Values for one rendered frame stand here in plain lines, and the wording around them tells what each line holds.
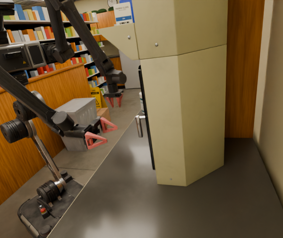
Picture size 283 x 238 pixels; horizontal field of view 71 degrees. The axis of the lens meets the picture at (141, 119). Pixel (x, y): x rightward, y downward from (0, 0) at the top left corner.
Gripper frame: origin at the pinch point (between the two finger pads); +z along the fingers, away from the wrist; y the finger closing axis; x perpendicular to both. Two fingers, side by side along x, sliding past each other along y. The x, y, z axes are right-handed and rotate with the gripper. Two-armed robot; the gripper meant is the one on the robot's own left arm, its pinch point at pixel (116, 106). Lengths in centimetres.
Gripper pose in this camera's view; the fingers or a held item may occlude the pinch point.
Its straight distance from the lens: 122.8
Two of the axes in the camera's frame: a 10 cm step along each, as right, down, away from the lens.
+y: 9.6, -0.1, -2.9
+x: 2.6, -4.3, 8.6
